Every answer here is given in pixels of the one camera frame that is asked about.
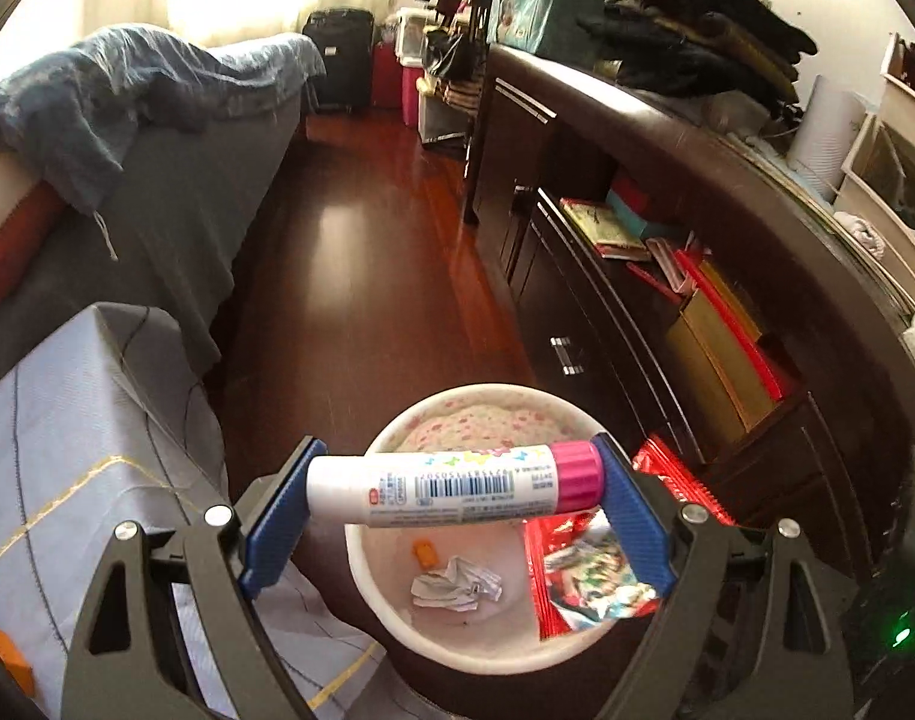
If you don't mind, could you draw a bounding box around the pile of dark clothes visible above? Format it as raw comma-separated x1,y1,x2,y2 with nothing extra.
577,0,818,106

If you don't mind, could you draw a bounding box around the teal bag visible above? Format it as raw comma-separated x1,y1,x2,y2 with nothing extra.
487,0,623,65

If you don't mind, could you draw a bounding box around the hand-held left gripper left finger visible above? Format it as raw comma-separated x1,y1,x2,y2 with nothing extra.
61,435,331,720

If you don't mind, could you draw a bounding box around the striped pouch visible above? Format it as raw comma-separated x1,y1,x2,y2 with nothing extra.
644,238,698,293

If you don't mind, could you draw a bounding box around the white cylinder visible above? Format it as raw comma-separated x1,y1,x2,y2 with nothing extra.
785,75,867,203

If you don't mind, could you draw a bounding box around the red folder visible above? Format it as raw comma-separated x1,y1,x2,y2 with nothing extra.
674,249,792,400

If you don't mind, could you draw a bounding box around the teal box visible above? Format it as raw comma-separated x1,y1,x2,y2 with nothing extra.
605,187,683,241

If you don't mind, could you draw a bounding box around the white floral trash bin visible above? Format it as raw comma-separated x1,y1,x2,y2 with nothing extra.
343,384,657,676

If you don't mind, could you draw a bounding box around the pink container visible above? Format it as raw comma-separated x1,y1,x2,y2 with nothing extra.
401,64,428,128

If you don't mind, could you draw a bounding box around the red striped snack wrapper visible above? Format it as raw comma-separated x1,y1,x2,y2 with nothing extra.
631,433,737,527

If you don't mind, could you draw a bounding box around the orange object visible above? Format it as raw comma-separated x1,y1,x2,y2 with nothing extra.
0,622,34,695

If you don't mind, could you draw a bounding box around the yellow envelope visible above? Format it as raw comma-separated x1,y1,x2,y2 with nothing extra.
665,289,777,432

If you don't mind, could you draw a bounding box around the green and yellow book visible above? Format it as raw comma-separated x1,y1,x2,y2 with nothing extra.
558,197,652,262

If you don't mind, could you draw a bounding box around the white storage box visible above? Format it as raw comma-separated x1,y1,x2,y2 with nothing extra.
418,86,473,147

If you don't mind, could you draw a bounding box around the black suitcase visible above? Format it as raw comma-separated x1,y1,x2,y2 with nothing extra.
302,7,376,115

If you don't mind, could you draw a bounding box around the white crate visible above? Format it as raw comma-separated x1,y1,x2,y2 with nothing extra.
393,6,436,68

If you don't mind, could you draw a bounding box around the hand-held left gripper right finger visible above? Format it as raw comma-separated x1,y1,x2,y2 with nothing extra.
588,431,856,720

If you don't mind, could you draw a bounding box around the blue blanket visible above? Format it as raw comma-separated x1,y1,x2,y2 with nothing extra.
0,24,328,211

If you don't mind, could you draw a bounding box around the white shelf unit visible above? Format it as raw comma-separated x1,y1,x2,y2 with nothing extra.
832,34,915,308

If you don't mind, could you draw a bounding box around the grey-white cloth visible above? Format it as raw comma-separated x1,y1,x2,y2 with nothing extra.
836,210,886,256

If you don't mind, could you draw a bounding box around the white paper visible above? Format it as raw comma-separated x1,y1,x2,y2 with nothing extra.
410,556,503,612

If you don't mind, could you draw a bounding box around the dark wooden cabinet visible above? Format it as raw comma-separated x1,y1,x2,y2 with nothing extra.
463,43,915,593

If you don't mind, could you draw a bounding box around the red pillow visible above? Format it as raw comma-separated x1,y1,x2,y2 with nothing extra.
0,180,68,316

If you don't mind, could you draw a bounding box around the white glue stick pink cap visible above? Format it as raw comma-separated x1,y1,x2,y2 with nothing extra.
305,441,605,527

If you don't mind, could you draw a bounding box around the striped bag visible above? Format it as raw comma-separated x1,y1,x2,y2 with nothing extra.
438,79,488,112

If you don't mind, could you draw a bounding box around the grey sofa with blue blanket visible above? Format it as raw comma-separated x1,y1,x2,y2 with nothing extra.
0,34,327,398

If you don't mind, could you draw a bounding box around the red box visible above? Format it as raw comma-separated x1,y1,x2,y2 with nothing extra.
371,41,404,110

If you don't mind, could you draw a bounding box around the black handbag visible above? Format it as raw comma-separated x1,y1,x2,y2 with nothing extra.
423,19,482,80

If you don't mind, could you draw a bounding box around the red colourful snack wrapper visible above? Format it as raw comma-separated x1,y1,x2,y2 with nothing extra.
523,510,662,642

